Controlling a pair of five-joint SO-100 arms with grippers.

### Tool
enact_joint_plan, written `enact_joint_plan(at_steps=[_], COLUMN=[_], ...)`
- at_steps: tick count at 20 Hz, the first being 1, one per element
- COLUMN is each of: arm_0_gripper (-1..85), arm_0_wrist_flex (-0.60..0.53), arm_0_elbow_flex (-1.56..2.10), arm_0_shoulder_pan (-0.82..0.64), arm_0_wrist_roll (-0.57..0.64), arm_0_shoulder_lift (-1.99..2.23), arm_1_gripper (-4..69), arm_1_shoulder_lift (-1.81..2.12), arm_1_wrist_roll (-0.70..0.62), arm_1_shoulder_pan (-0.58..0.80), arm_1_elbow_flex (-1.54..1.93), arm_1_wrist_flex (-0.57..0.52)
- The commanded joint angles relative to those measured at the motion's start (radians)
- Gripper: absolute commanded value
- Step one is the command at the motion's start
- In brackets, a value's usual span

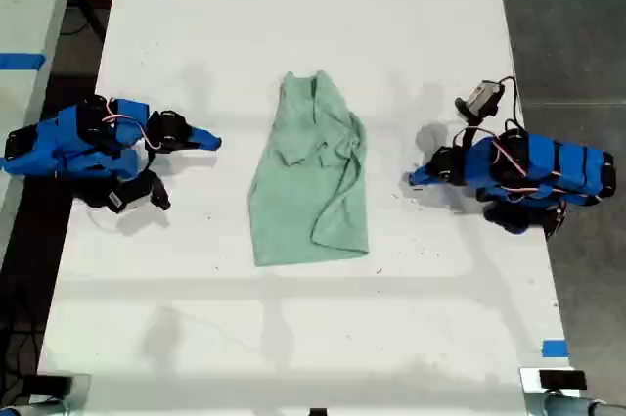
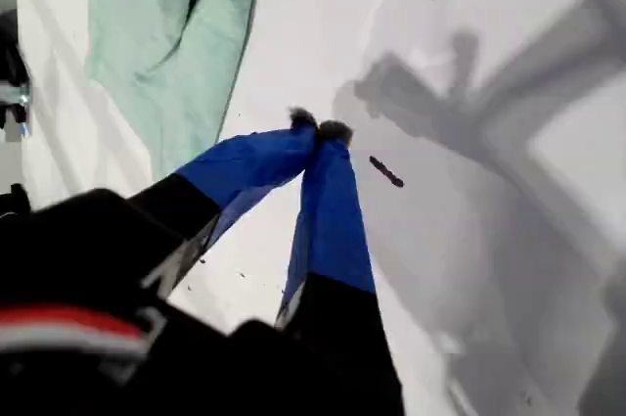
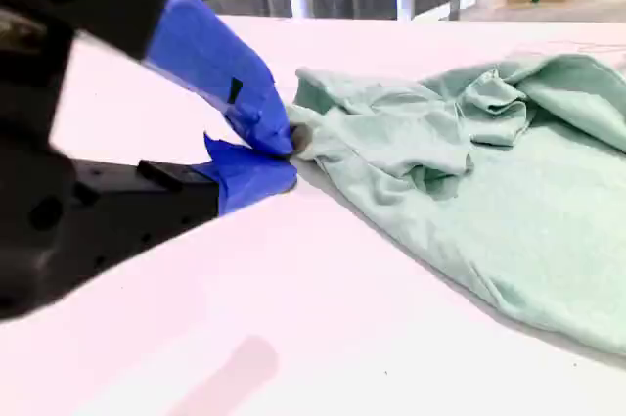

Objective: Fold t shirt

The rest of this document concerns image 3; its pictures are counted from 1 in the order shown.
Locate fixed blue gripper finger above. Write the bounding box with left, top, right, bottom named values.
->
left=72, top=134, right=298, bottom=285

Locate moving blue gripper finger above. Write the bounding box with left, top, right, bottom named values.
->
left=28, top=0, right=295, bottom=158

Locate pale green T-shirt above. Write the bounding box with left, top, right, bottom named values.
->
left=286, top=52, right=626, bottom=356

